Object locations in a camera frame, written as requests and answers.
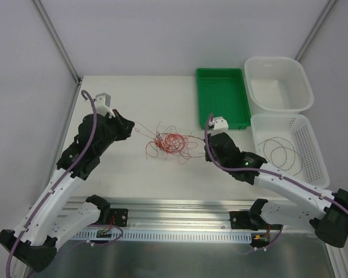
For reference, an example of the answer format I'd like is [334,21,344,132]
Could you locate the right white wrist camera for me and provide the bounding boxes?
[208,116,229,132]

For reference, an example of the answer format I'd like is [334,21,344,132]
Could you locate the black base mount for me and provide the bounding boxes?
[229,211,281,231]
[109,208,129,228]

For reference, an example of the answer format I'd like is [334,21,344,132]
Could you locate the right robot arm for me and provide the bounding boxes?
[204,131,348,248]

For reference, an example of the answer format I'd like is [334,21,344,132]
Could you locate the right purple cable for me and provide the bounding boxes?
[204,112,348,235]

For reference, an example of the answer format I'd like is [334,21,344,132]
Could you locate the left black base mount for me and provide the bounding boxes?
[109,208,129,228]

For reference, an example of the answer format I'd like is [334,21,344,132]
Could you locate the left aluminium corner post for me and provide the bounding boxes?
[31,0,82,85]

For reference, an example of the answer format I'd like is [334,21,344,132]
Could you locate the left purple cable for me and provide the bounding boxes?
[5,90,124,278]

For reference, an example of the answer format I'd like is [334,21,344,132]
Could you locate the green plastic tray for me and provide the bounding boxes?
[196,68,251,130]

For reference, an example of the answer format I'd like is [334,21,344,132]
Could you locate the right aluminium corner post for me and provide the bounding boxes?
[294,0,339,63]

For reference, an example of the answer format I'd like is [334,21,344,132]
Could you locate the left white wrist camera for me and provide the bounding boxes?
[94,93,115,117]

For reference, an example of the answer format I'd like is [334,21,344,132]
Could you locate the thin black wire in basket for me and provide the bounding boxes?
[257,137,304,176]

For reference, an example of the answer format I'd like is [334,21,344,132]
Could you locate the white slotted cable duct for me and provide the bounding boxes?
[72,229,252,244]

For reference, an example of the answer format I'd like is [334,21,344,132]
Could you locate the aluminium rail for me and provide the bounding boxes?
[23,198,337,234]

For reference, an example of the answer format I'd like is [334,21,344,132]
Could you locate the white perforated basket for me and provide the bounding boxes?
[251,114,330,188]

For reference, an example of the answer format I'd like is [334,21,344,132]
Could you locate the red orange wires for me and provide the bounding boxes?
[133,120,206,166]

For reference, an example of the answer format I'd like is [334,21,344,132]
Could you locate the purple cable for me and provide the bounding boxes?
[204,112,348,235]
[5,90,124,278]

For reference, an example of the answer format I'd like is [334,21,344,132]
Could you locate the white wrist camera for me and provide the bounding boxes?
[208,116,229,132]
[94,93,115,117]

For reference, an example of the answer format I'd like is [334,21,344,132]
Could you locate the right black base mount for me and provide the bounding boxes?
[229,211,281,231]

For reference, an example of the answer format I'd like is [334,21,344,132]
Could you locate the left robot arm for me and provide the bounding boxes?
[0,109,135,273]

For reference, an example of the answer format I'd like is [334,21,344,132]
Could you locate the aluminium corner post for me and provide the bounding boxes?
[294,0,339,63]
[31,0,82,85]

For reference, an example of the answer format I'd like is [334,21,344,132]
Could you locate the white plastic tub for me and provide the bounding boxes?
[244,57,314,115]

